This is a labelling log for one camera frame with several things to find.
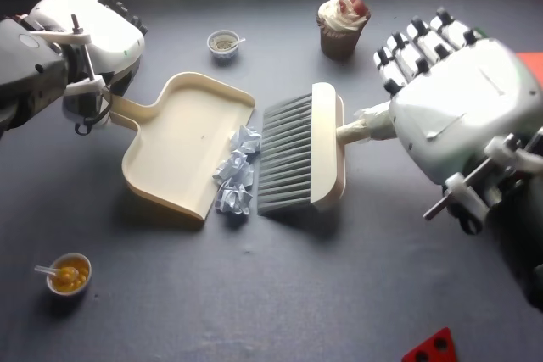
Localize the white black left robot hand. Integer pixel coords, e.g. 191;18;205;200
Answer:
25;0;149;88

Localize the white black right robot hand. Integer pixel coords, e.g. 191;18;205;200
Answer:
372;6;543;193

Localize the cream plastic tray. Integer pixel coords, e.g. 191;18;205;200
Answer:
108;71;257;222

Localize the paper ball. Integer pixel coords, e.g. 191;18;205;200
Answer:
215;181;254;215
228;124;263;155
211;149;256;187

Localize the orange box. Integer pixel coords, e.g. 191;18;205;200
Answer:
515;52;543;83

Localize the small blue-white bowl with spoon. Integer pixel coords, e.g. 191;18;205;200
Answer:
206;30;248;67

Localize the toy cupcake with cream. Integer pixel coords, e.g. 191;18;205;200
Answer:
316;0;371;60

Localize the grey table cloth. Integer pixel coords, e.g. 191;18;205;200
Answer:
0;0;543;362

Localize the red triangle block with holes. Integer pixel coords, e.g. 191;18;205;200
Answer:
401;326;460;362

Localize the small bowl with yellow balls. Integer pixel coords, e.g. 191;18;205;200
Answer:
34;253;92;297

